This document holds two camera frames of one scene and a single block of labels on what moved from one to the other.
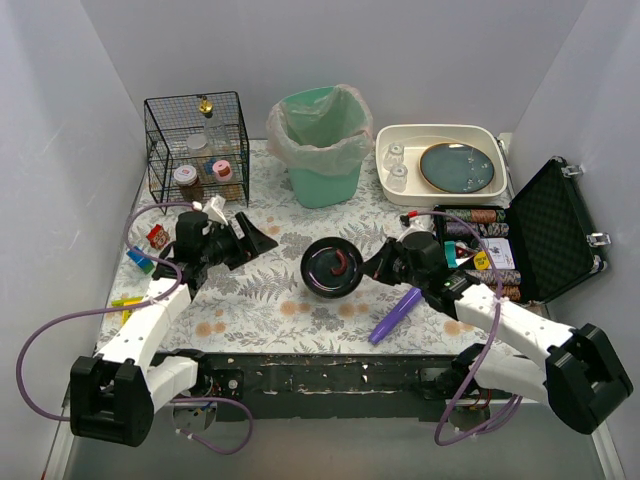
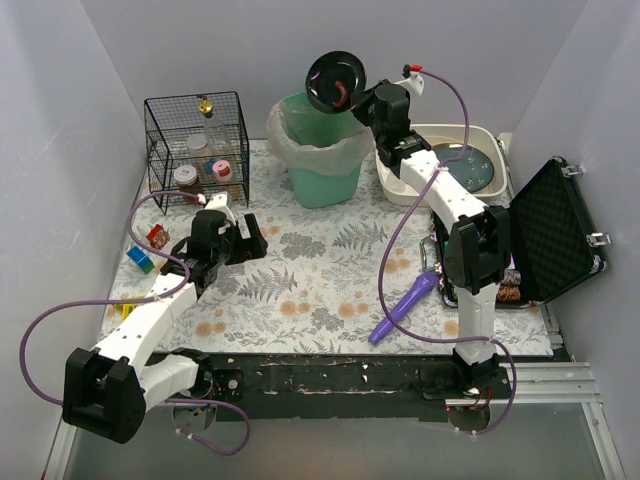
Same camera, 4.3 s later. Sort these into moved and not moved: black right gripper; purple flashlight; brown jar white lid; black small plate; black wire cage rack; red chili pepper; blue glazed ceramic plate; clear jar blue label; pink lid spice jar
Moved: black small plate; black right gripper; red chili pepper
Not moved: purple flashlight; black wire cage rack; pink lid spice jar; blue glazed ceramic plate; brown jar white lid; clear jar blue label
